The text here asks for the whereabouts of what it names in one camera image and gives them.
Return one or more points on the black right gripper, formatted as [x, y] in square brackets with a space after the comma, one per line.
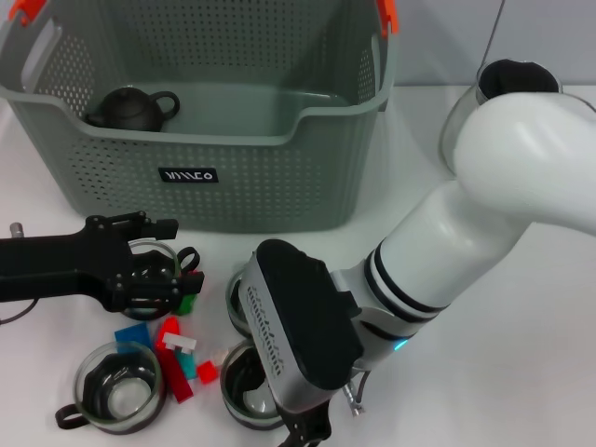
[307, 423]

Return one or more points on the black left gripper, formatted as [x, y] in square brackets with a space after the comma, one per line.
[56, 265]

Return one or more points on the glass teacup black sleeve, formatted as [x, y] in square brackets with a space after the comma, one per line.
[235, 302]
[139, 313]
[121, 396]
[237, 386]

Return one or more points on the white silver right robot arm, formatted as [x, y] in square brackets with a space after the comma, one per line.
[465, 223]

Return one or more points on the grey-green perforated storage bin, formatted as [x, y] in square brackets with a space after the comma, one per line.
[233, 195]

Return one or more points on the green toy brick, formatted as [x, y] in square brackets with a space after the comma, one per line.
[186, 305]

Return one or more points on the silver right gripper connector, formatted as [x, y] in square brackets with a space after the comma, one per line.
[354, 400]

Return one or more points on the orange-red toy brick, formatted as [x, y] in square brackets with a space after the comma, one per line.
[168, 328]

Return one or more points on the white toy brick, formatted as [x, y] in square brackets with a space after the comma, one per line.
[179, 343]

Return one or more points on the blue flat toy plate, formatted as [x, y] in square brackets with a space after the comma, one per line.
[132, 335]

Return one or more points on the silver vented right wrist box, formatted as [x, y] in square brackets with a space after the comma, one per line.
[298, 316]

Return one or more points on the teal toy brick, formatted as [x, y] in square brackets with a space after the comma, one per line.
[188, 365]

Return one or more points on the small red toy brick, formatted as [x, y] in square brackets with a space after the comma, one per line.
[207, 372]

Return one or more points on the dark red long brick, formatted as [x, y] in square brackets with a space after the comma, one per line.
[177, 379]

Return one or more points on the black clay teapot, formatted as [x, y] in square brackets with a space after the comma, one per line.
[125, 109]

